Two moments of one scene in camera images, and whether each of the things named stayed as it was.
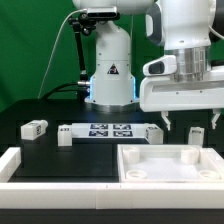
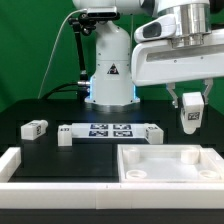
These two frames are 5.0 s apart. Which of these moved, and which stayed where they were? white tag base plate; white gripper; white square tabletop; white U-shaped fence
Moved: white gripper
Stayed: white tag base plate; white U-shaped fence; white square tabletop
